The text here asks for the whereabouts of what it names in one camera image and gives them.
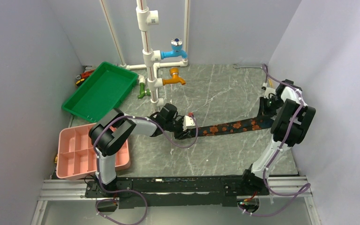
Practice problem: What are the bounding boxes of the silver wrench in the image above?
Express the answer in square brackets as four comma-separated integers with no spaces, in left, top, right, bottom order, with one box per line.
[232,63,263,69]

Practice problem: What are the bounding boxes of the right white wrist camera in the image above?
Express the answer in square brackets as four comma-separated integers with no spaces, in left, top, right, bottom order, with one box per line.
[262,82,276,99]

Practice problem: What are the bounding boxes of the blue faucet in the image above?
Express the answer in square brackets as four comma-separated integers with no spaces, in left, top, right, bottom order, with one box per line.
[160,38,188,59]

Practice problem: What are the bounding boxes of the purple cable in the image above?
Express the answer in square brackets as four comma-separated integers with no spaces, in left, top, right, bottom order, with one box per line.
[91,115,199,225]
[238,63,312,218]

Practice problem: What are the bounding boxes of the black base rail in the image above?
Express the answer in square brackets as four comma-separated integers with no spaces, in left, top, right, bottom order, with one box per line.
[85,175,269,209]

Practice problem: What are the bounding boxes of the green faucet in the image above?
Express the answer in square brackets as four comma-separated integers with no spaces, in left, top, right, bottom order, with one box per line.
[137,75,151,99]

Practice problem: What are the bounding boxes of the pink compartment organizer box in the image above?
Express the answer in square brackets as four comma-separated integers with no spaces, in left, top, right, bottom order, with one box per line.
[56,122,131,180]

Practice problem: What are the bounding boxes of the orange faucet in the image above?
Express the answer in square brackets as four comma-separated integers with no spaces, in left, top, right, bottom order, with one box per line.
[162,67,186,86]

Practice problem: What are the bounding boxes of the green plastic tray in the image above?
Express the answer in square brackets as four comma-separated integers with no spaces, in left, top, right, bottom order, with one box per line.
[61,62,138,123]

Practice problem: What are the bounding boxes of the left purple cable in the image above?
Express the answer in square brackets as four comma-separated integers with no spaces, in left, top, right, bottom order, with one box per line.
[91,115,199,225]

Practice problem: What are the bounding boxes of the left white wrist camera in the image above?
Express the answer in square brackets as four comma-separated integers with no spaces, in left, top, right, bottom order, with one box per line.
[183,112,196,131]

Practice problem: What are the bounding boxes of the dark floral necktie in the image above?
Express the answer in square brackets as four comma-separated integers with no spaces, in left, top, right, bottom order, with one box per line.
[185,116,274,138]

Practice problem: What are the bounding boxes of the red handled pliers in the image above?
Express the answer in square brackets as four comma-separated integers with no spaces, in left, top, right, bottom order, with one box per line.
[75,69,95,87]

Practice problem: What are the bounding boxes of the white pvc pipe assembly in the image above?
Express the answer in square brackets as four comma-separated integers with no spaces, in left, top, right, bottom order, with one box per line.
[100,0,190,112]

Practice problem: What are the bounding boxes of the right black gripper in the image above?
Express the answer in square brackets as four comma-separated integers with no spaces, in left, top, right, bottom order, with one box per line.
[256,96,284,121]

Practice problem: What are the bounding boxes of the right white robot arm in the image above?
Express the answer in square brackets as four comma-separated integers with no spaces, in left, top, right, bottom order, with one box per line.
[239,79,316,195]

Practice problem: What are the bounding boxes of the aluminium frame rail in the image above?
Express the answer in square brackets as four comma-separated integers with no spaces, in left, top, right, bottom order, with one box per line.
[31,176,308,225]

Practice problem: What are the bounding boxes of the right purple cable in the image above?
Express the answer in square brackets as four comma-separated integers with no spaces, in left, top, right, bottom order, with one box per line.
[238,63,312,218]

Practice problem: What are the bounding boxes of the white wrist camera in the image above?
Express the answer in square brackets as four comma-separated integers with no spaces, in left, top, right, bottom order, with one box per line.
[262,82,276,99]
[183,112,196,131]

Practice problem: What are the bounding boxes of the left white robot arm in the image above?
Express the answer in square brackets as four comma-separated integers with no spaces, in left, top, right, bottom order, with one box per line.
[89,104,196,197]

